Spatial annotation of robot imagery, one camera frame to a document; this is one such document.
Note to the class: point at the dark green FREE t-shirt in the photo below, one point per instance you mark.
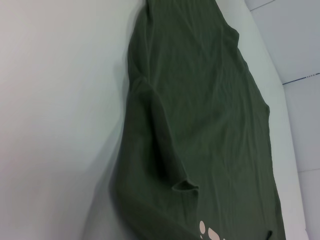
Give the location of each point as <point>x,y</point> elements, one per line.
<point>200,112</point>

